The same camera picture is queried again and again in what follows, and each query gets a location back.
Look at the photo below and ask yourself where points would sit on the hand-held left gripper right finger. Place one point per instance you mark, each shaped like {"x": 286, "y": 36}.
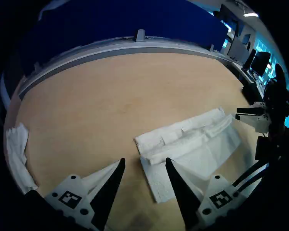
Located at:
{"x": 214, "y": 192}

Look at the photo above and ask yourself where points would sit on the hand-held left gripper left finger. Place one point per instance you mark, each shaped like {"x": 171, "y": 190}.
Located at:
{"x": 73, "y": 192}

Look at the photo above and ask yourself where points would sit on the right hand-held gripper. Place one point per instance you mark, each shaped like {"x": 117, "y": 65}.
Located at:
{"x": 277, "y": 115}

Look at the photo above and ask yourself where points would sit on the white towel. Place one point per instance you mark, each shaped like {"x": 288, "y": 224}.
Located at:
{"x": 195, "y": 146}

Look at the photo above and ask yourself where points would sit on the black monitor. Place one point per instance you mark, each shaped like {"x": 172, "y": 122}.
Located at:
{"x": 260, "y": 63}

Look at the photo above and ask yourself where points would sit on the heap of white towels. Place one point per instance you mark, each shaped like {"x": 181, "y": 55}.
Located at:
{"x": 16, "y": 151}

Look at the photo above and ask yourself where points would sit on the blue desk screen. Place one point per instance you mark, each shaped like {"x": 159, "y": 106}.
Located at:
{"x": 115, "y": 21}

